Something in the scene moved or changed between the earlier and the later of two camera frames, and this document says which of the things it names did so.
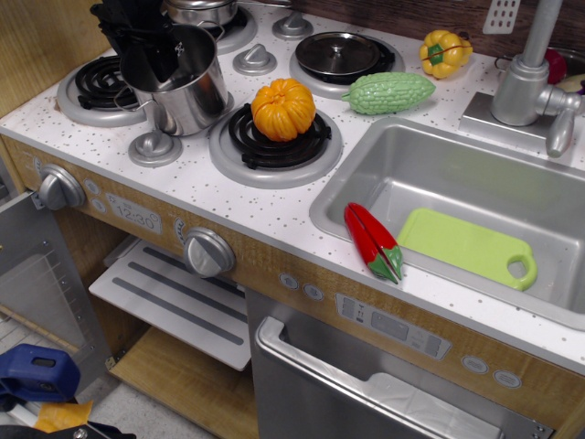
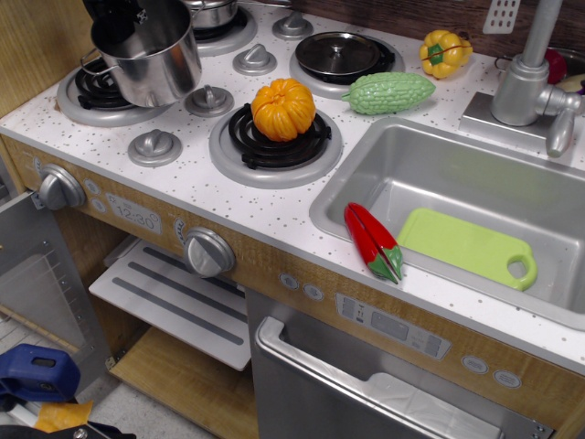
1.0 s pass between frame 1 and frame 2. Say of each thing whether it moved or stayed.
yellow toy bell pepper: stayed
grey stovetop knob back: stayed
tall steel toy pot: moved
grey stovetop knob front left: stayed
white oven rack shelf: stayed
